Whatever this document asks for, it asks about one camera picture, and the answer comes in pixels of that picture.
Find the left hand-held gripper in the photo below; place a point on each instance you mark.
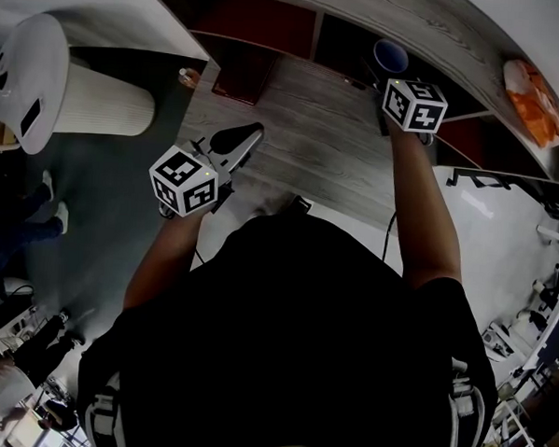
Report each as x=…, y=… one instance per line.
x=183, y=185

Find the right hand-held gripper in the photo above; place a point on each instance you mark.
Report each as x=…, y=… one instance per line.
x=414, y=106

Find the blue plastic cup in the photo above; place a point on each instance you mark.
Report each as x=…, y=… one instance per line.
x=391, y=55

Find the grey wooden shelf desk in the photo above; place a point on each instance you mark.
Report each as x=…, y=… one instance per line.
x=457, y=35

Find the person's left forearm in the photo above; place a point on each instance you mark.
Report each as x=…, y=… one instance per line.
x=165, y=263

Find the person's right forearm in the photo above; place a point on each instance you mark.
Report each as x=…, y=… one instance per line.
x=425, y=211

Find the grey wood-grain table top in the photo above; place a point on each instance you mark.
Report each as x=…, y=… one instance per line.
x=312, y=140

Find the small black pen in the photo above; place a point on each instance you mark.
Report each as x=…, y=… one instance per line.
x=355, y=83

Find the dark red book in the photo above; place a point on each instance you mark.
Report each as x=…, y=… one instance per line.
x=242, y=78

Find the person's shoe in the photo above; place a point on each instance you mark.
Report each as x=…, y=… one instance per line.
x=280, y=205

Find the small brown bottle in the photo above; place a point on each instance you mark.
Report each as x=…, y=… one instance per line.
x=189, y=77

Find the orange plastic bag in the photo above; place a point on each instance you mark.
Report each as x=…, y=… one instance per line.
x=535, y=107

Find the black smartphone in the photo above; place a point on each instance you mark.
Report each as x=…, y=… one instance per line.
x=31, y=117

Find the person's black shirt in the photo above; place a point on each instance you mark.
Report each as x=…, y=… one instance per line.
x=291, y=349

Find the small cardboard box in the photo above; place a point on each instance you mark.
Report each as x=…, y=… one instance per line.
x=3, y=138

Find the small white floor device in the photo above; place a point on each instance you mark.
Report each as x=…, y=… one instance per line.
x=498, y=340

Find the white metal rack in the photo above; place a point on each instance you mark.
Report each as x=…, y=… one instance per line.
x=516, y=436

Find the white round pedestal table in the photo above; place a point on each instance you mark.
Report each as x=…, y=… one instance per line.
x=40, y=65

